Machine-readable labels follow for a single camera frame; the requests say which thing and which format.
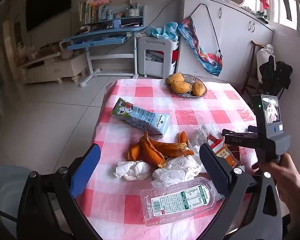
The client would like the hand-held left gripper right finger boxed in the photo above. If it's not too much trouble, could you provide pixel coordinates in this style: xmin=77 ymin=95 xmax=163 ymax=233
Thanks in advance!
xmin=199 ymin=143 xmax=283 ymax=240

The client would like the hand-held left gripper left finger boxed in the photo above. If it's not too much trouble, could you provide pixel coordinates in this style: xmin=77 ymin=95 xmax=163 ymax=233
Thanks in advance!
xmin=16 ymin=143 xmax=108 ymax=240

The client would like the red orange snack packet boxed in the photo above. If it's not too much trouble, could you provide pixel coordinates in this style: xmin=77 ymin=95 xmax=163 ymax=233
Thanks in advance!
xmin=207 ymin=134 xmax=243 ymax=168

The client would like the white tissue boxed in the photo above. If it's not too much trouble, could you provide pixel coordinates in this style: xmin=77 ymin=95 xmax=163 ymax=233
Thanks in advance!
xmin=189 ymin=125 xmax=224 ymax=153
xmin=115 ymin=160 xmax=150 ymax=181
xmin=152 ymin=155 xmax=207 ymax=188

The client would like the clear plastic labelled container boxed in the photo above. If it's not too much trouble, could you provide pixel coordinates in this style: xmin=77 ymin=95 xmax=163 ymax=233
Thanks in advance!
xmin=140 ymin=176 xmax=224 ymax=227

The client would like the blue green milk carton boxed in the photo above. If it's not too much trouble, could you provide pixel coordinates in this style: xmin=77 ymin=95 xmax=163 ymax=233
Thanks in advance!
xmin=111 ymin=97 xmax=171 ymax=137

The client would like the person's right hand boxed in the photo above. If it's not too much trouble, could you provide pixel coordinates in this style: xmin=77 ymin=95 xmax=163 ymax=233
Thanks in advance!
xmin=251 ymin=152 xmax=300 ymax=214

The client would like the black folding chair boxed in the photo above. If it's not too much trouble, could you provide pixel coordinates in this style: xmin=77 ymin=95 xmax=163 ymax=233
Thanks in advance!
xmin=259 ymin=55 xmax=293 ymax=97

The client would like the yellow mango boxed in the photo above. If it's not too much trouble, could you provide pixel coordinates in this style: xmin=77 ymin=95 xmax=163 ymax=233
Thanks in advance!
xmin=170 ymin=81 xmax=191 ymax=93
xmin=191 ymin=81 xmax=206 ymax=97
xmin=167 ymin=73 xmax=185 ymax=84

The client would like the brown wooden chair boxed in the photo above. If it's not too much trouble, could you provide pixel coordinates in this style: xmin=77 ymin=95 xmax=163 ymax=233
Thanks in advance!
xmin=241 ymin=40 xmax=268 ymax=95

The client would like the white bag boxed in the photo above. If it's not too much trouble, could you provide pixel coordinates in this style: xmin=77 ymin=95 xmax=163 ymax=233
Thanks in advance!
xmin=255 ymin=44 xmax=275 ymax=80

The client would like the colourful printed hanging bag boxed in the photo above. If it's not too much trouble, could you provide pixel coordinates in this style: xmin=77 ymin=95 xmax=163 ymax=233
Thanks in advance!
xmin=177 ymin=4 xmax=224 ymax=77

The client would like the pale grey plastic chair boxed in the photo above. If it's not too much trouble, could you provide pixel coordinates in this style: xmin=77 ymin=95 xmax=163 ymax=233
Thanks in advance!
xmin=0 ymin=165 xmax=30 ymax=240

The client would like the white cabinet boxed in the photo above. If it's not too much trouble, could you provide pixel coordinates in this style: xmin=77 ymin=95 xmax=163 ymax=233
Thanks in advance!
xmin=176 ymin=0 xmax=275 ymax=85

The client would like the red white checked tablecloth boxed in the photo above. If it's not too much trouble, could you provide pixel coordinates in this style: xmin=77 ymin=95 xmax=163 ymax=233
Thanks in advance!
xmin=74 ymin=78 xmax=259 ymax=240

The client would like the cream television cabinet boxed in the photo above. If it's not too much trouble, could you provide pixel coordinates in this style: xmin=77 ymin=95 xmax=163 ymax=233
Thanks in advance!
xmin=17 ymin=51 xmax=88 ymax=84

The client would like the cream kettlebell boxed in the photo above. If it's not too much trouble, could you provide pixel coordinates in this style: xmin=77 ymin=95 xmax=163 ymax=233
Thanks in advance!
xmin=59 ymin=42 xmax=74 ymax=60

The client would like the white storage cart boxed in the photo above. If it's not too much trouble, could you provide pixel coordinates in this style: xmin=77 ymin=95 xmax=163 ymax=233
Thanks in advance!
xmin=137 ymin=36 xmax=179 ymax=79

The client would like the blue plastic bag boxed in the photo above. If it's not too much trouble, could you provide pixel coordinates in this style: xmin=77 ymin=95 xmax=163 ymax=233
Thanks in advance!
xmin=146 ymin=22 xmax=178 ymax=42

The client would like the blue study desk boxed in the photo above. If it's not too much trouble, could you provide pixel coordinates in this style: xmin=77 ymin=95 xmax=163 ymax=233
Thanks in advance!
xmin=60 ymin=16 xmax=148 ymax=88

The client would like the white pen holder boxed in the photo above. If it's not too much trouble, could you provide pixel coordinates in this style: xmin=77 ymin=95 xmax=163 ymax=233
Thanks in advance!
xmin=126 ymin=1 xmax=140 ymax=17

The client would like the row of books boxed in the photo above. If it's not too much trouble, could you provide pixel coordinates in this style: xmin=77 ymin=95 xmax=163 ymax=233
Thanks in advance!
xmin=78 ymin=0 xmax=103 ymax=27

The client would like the black television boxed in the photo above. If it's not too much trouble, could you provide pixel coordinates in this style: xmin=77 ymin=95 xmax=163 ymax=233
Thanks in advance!
xmin=26 ymin=0 xmax=72 ymax=32

